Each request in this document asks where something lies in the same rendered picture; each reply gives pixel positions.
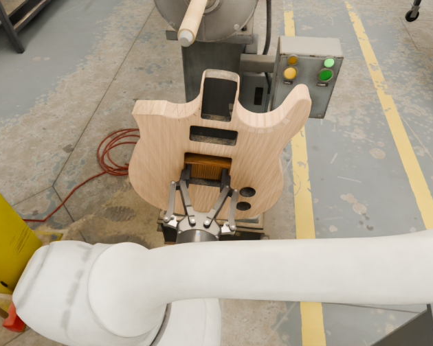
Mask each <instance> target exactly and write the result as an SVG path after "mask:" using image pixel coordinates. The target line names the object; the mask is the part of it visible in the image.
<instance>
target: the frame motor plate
mask: <svg viewBox="0 0 433 346"><path fill-rule="evenodd" d="M253 25H254V13H253V15H252V17H251V18H250V20H249V21H248V22H247V23H246V25H245V26H244V27H243V28H242V29H241V30H239V31H238V32H237V35H236V36H231V37H229V38H226V39H223V40H220V41H214V42H207V43H231V44H244V45H251V44H252V34H253ZM177 34H178V32H177V31H175V30H174V29H173V28H172V27H171V26H169V25H168V26H167V28H166V39H167V40H171V41H178V38H177Z"/></svg>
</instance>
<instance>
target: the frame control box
mask: <svg viewBox="0 0 433 346"><path fill-rule="evenodd" d="M292 54H295V55H297V56H298V63H297V64H296V65H292V66H291V65H288V63H287V57H288V56H290V55H292ZM329 56H331V57H334V59H335V64H334V65H333V66H332V67H329V68H327V67H325V66H324V65H323V61H324V59H325V58H326V57H329ZM343 59H344V55H343V51H342V47H341V45H340V40H339V39H338V38H317V37H303V36H279V38H278V46H277V50H276V59H275V64H274V72H273V78H272V80H271V76H270V73H265V77H266V80H267V84H268V87H269V92H270V96H269V112H271V111H274V110H275V109H277V108H278V107H279V106H280V105H281V104H282V103H283V102H284V100H285V99H286V98H287V96H288V95H289V94H290V93H291V91H292V90H293V89H294V88H295V87H296V86H297V85H299V84H304V85H306V86H307V88H308V90H309V96H310V99H311V110H310V113H309V117H308V118H316V119H324V116H325V114H326V110H327V108H328V105H329V102H330V99H331V96H332V93H333V90H334V87H335V83H336V81H337V77H338V75H339V72H340V68H341V66H342V62H343ZM288 68H294V69H295V70H296V75H295V76H294V77H293V78H286V77H285V70H286V69H288ZM324 70H329V71H331V73H332V76H331V78H330V79H328V80H321V79H320V73H321V72H322V71H324Z"/></svg>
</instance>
